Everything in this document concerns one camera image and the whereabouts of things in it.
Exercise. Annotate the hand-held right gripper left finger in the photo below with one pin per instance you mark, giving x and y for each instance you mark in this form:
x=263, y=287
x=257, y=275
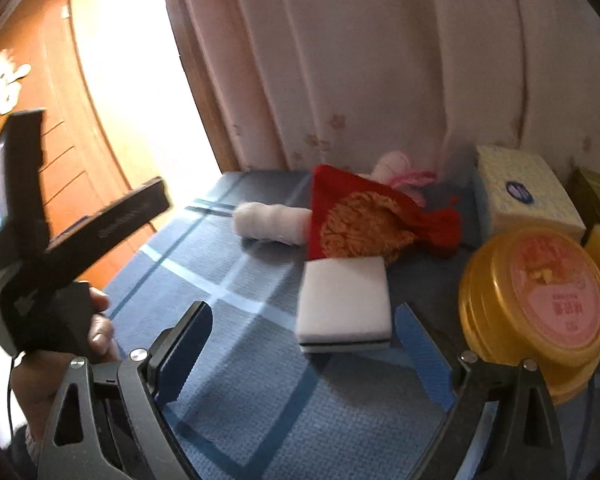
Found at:
x=180, y=355

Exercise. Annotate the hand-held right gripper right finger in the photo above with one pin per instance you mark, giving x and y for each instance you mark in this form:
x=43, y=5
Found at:
x=420, y=350

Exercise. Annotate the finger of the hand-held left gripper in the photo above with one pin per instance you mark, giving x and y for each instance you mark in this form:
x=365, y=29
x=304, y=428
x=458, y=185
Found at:
x=120, y=215
x=25, y=185

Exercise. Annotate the white sponge block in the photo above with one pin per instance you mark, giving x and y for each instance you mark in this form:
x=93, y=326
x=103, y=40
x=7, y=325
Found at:
x=340, y=300

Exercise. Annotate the person's left hand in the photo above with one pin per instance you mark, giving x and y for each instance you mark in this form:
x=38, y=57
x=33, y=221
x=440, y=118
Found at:
x=102, y=335

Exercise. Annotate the wooden door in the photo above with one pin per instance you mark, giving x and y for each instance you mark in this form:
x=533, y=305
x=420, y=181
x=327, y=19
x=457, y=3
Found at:
x=90, y=135

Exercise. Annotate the blue plaid tablecloth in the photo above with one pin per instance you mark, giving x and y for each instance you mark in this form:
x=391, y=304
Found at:
x=255, y=410

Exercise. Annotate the white paper door decoration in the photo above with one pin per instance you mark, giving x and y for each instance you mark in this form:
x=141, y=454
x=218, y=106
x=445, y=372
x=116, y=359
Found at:
x=0, y=90

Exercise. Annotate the yellow round container pink lid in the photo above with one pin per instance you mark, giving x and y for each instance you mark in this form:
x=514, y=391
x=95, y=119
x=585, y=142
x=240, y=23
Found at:
x=520, y=310

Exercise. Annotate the white rolled towel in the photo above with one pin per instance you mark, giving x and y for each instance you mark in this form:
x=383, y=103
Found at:
x=270, y=222

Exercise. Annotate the red embroidered pouch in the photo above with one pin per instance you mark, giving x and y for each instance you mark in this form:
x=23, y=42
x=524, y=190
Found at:
x=340, y=195

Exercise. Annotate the yellow patterned tissue box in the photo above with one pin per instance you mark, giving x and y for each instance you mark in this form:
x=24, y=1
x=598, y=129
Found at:
x=525, y=210

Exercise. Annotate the pink white plush item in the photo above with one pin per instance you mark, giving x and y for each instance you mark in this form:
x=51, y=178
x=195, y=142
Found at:
x=395, y=165

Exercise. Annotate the pale floral curtain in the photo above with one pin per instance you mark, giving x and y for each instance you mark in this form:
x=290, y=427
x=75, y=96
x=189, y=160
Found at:
x=380, y=35

